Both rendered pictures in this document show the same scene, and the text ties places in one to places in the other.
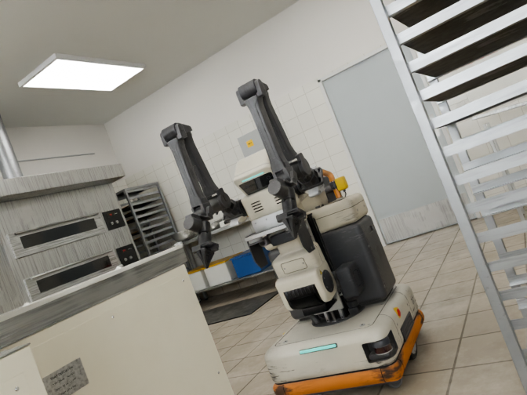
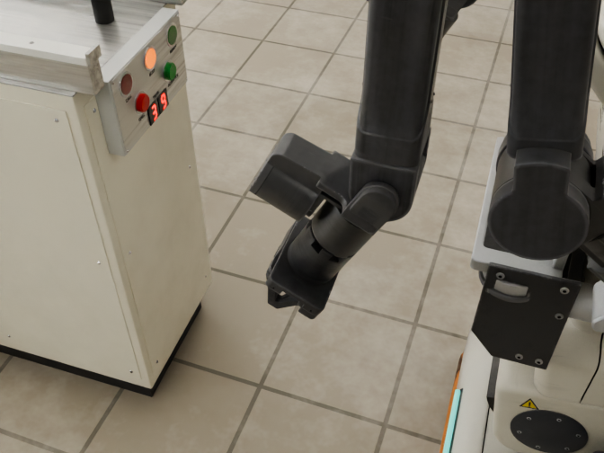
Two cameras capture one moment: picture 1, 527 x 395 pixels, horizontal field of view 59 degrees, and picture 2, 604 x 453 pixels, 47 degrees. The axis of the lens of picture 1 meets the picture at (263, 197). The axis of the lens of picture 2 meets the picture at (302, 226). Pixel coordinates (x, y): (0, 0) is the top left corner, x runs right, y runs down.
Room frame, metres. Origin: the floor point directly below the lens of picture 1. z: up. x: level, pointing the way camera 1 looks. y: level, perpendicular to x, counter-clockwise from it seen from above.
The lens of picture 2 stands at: (1.69, -0.57, 1.39)
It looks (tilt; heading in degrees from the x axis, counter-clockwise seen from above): 44 degrees down; 80
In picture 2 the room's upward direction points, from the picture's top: straight up
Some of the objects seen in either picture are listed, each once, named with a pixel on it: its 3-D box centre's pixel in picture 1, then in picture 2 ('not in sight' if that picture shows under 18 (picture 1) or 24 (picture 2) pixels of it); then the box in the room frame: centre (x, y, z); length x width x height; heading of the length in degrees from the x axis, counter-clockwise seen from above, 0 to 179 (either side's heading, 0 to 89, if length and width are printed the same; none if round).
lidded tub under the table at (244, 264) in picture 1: (254, 259); not in sight; (5.79, 0.39, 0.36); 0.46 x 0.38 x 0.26; 152
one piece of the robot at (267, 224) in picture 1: (278, 237); (541, 232); (2.11, 0.00, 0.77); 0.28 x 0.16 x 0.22; 62
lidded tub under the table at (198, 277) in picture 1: (203, 277); not in sight; (6.22, 1.12, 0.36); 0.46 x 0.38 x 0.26; 148
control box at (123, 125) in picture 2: not in sight; (145, 79); (1.61, 0.46, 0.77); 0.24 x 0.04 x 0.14; 62
